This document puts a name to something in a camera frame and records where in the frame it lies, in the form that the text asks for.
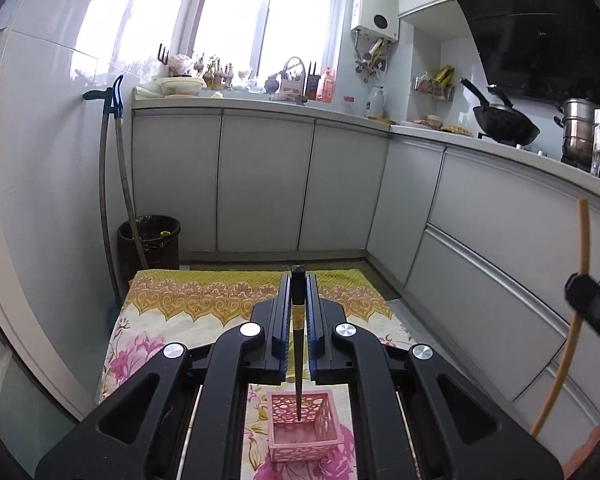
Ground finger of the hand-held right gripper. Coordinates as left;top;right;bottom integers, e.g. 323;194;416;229
564;272;600;347

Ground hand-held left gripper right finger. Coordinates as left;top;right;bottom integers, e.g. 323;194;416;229
305;274;563;480

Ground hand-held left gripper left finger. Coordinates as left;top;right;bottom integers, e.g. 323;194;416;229
35;274;293;480

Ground black chopstick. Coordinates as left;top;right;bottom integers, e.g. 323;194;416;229
291;265;307;421

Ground pink perforated basket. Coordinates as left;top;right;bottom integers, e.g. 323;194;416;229
266;389;342;463

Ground floral cloth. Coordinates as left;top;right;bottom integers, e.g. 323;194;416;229
97;269;421;480

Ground dark trash bin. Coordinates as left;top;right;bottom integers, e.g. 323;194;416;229
118;215;181;286

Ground white kitchen cabinets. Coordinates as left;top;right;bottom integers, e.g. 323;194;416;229
131;95;600;441

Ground steel stock pot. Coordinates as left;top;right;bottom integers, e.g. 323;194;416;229
554;98;600;168

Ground black wok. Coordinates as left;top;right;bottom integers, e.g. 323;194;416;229
460;78;541;145

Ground plate of food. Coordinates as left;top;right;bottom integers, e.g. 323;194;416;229
400;115;446;130

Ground black antenna device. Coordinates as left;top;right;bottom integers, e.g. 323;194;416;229
305;61;323;101

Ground orange package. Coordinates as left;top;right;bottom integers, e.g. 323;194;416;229
316;67;338;103

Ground black range hood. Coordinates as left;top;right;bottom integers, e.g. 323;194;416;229
452;0;600;106

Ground cream basin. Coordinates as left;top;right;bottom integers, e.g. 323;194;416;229
152;76;206;98

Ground row of small plants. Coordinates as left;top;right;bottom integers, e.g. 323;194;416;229
194;52;255;92

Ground water heater pipes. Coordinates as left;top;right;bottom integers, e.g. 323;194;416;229
352;37;388;83

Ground wooden pole with blue clip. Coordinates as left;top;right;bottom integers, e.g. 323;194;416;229
107;75;150;271

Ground kitchen window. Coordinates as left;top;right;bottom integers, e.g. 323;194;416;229
192;0;342;83

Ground white water heater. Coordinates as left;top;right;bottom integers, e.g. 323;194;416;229
351;0;400;43

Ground wicker basket with handle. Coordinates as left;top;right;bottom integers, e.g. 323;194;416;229
279;56;307;102

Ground wall spice rack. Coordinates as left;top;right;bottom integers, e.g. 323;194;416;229
413;65;455;103

